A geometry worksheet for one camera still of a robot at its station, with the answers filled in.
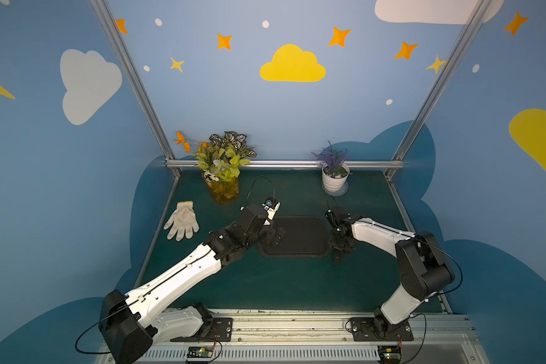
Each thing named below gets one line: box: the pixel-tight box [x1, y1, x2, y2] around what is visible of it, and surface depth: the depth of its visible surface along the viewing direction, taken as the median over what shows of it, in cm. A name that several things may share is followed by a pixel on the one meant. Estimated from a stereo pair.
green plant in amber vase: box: [172, 131, 258, 204], surface depth 103 cm
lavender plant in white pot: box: [310, 141, 350, 193], surface depth 109 cm
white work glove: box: [163, 200, 200, 242], surface depth 103 cm
